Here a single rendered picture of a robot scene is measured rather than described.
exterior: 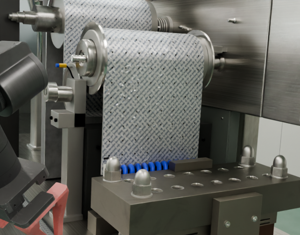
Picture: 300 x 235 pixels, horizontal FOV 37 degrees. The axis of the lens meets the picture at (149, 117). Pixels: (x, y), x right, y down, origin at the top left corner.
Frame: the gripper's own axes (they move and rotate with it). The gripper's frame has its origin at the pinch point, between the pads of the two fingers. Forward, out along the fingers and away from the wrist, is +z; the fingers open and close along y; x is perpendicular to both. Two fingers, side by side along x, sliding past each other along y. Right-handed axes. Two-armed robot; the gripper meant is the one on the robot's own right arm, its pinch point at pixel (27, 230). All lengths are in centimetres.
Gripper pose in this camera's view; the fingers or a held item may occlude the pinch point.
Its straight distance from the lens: 58.6
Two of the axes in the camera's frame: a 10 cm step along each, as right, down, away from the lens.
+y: -8.2, -1.3, 5.6
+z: 2.4, 8.1, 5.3
